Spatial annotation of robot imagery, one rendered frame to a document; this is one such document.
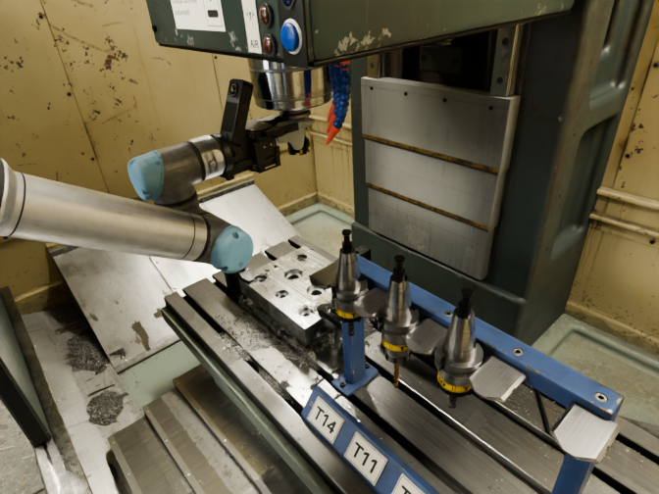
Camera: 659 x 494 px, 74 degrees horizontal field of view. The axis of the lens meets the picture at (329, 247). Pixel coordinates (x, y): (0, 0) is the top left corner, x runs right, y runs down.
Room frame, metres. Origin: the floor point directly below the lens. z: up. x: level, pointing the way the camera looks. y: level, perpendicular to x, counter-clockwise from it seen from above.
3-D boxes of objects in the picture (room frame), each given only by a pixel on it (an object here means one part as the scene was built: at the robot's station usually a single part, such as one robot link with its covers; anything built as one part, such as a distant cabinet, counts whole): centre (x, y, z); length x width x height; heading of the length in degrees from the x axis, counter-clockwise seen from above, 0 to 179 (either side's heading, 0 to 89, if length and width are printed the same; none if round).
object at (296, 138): (0.86, 0.05, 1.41); 0.09 x 0.03 x 0.06; 116
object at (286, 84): (0.90, 0.05, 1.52); 0.16 x 0.16 x 0.12
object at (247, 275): (1.00, 0.26, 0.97); 0.13 x 0.03 x 0.15; 39
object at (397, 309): (0.51, -0.10, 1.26); 0.04 x 0.04 x 0.07
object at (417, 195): (1.18, -0.29, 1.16); 0.48 x 0.05 x 0.51; 39
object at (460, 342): (0.43, -0.17, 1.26); 0.04 x 0.04 x 0.07
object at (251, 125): (0.82, 0.15, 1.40); 0.12 x 0.08 x 0.09; 129
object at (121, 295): (1.41, 0.47, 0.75); 0.89 x 0.67 x 0.26; 129
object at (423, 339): (0.47, -0.13, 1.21); 0.07 x 0.05 x 0.01; 129
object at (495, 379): (0.38, -0.20, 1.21); 0.07 x 0.05 x 0.01; 129
